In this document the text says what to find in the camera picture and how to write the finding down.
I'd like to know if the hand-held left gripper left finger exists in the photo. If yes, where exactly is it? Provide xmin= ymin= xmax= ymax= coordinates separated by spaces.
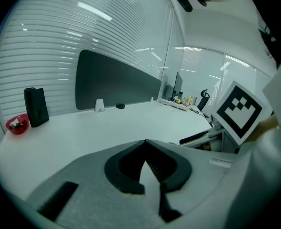
xmin=23 ymin=139 xmax=165 ymax=229

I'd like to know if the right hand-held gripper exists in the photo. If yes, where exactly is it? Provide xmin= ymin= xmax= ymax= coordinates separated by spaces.
xmin=179 ymin=80 xmax=267 ymax=155

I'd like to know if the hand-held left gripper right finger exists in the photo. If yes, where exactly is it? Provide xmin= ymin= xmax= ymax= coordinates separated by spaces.
xmin=145 ymin=139 xmax=239 ymax=224

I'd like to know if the person's right forearm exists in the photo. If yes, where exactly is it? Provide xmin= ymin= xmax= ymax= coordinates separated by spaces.
xmin=244 ymin=115 xmax=280 ymax=143

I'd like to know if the white power strip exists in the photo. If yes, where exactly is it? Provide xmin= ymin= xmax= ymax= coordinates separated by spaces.
xmin=159 ymin=97 xmax=189 ymax=112

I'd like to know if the translucent desk divider panel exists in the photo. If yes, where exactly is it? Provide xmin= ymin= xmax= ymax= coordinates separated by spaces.
xmin=162 ymin=73 xmax=177 ymax=100

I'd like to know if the black computer monitor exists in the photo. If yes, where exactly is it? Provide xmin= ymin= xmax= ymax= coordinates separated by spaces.
xmin=173 ymin=71 xmax=184 ymax=100

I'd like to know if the person's white shirt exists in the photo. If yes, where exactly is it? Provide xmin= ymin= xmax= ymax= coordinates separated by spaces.
xmin=226 ymin=53 xmax=281 ymax=229

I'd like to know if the black upright case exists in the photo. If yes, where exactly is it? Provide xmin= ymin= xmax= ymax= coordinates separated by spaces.
xmin=23 ymin=87 xmax=50 ymax=129

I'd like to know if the red bowl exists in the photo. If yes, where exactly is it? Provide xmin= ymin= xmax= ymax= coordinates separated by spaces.
xmin=5 ymin=113 xmax=31 ymax=135

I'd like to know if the dark grey desk divider panel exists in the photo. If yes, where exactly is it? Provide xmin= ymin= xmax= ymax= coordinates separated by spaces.
xmin=74 ymin=49 xmax=163 ymax=111

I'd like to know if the black strap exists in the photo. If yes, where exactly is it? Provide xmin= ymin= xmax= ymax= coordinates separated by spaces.
xmin=256 ymin=0 xmax=281 ymax=68

